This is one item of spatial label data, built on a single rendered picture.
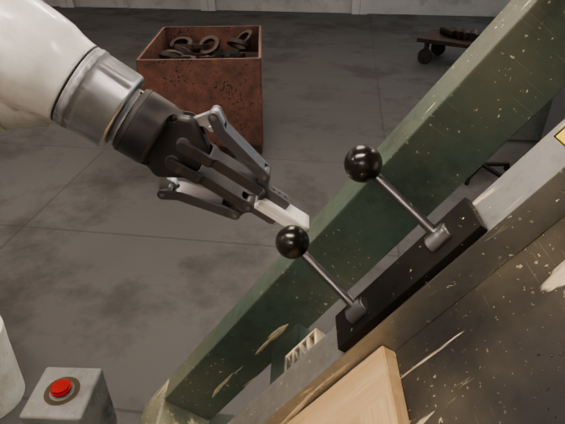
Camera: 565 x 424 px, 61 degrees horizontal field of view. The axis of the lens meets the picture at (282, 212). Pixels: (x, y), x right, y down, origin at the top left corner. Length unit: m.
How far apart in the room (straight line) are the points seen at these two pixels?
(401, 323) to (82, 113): 0.38
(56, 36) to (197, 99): 3.28
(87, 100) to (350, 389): 0.40
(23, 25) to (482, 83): 0.51
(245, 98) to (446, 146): 3.14
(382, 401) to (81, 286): 2.47
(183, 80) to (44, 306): 1.88
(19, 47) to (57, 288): 2.44
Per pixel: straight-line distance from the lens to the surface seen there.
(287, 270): 0.77
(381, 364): 0.52
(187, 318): 2.50
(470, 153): 0.69
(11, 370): 2.29
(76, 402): 1.07
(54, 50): 0.51
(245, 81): 3.70
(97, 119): 0.50
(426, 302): 0.50
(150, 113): 0.51
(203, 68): 3.70
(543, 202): 0.46
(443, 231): 0.47
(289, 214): 0.56
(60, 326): 2.65
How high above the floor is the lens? 1.74
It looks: 32 degrees down
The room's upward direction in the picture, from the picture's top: straight up
